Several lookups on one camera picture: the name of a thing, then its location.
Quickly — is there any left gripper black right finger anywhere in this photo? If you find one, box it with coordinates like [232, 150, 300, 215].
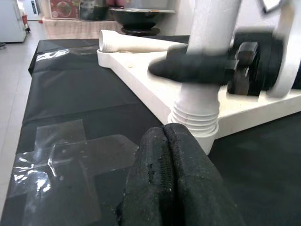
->
[164, 123, 247, 226]

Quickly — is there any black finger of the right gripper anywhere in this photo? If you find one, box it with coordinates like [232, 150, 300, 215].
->
[165, 43, 191, 57]
[148, 52, 237, 85]

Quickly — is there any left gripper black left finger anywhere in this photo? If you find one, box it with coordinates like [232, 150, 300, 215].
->
[115, 126, 170, 226]

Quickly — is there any white plastic table leg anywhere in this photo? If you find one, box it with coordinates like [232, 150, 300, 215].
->
[98, 29, 190, 54]
[168, 0, 243, 139]

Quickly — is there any white plastic table top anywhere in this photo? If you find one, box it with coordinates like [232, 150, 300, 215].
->
[96, 41, 301, 155]

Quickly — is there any large black bowl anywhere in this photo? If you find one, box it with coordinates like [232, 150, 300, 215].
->
[109, 8, 176, 31]

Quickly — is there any dark printed box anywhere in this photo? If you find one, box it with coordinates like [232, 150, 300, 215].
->
[79, 0, 111, 22]

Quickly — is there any beige cloth covered table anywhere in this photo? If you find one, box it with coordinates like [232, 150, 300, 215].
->
[43, 18, 125, 40]

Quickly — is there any black tablecloth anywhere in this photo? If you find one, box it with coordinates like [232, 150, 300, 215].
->
[0, 35, 301, 226]

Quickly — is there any red printed box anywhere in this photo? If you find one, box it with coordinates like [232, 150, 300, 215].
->
[48, 0, 80, 20]

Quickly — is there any small red canister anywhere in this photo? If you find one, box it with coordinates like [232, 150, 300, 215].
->
[22, 13, 31, 33]

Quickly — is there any white cabinet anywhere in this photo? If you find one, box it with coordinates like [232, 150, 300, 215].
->
[0, 0, 27, 43]

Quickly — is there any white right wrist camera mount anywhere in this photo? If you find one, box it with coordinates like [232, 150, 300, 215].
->
[267, 0, 301, 99]

